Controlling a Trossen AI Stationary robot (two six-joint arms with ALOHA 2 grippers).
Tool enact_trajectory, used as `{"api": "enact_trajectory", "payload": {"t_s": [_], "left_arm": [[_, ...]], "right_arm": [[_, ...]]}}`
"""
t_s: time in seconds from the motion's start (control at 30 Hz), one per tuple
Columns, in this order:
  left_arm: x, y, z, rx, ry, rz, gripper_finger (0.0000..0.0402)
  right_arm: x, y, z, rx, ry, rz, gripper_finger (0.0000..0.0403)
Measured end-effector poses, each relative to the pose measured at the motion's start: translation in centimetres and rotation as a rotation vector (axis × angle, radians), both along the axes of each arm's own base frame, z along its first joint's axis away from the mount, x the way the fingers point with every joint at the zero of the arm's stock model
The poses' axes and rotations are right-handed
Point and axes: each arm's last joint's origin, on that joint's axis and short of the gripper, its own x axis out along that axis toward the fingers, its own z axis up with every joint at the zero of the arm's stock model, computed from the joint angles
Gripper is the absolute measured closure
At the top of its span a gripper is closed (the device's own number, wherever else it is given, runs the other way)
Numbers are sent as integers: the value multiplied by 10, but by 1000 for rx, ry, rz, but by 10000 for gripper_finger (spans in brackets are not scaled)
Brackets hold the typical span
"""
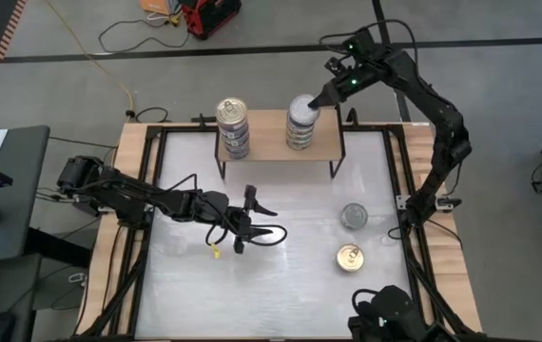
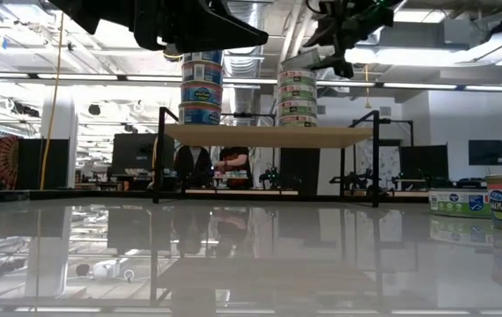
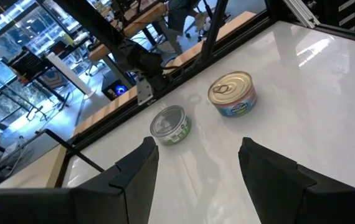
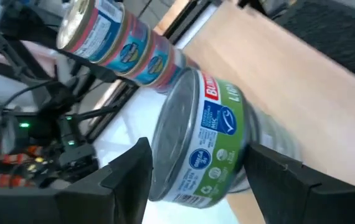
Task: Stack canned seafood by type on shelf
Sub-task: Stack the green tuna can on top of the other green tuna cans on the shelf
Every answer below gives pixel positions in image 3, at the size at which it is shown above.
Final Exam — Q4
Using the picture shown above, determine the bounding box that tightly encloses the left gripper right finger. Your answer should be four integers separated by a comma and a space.
238, 137, 355, 224

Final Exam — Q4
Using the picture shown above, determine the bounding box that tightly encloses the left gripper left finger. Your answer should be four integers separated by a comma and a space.
0, 136, 160, 224

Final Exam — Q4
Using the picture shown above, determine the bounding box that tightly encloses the silver-lid tuna can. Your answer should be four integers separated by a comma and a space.
149, 105, 193, 146

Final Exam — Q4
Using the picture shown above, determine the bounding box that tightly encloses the gold-lid salmon can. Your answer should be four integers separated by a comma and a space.
207, 71, 258, 118

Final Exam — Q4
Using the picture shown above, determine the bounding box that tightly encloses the white glossy table sheet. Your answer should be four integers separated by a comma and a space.
62, 20, 355, 224

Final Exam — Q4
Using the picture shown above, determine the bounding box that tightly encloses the black floor equipment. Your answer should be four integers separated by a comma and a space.
101, 73, 132, 102

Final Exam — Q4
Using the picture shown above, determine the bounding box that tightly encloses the white board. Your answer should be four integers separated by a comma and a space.
45, 52, 97, 100

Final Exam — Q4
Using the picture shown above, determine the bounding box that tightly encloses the wooden workbench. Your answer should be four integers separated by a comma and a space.
88, 2, 169, 62

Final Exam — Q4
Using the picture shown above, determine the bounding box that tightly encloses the person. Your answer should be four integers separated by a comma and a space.
167, 0, 211, 32

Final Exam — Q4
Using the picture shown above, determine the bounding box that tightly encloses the silver aluminium rail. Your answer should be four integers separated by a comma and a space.
282, 0, 321, 29

